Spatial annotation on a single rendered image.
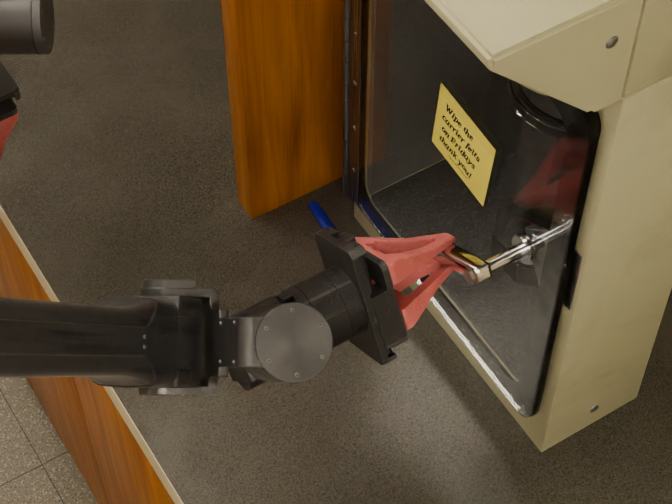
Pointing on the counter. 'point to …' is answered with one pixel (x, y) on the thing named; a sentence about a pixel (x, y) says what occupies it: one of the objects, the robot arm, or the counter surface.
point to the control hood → (551, 43)
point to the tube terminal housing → (611, 251)
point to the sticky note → (463, 144)
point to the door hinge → (345, 104)
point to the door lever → (480, 271)
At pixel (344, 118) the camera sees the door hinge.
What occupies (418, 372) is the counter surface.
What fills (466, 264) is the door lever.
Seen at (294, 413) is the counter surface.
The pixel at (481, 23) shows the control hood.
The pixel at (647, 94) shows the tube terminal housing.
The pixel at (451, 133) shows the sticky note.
